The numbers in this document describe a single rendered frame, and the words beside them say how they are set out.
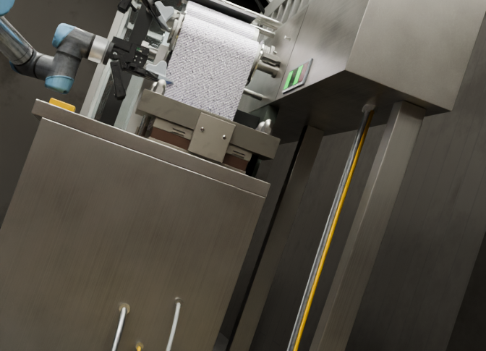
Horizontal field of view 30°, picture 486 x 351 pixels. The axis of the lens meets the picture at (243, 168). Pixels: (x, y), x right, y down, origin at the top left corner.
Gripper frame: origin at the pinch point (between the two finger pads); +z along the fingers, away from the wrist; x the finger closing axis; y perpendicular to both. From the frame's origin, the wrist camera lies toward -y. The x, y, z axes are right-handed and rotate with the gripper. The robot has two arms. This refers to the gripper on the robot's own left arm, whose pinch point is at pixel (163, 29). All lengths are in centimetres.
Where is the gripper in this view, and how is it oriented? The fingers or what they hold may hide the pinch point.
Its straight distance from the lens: 279.4
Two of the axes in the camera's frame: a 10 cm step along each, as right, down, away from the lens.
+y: 8.4, -5.2, 1.4
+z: 5.1, 8.6, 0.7
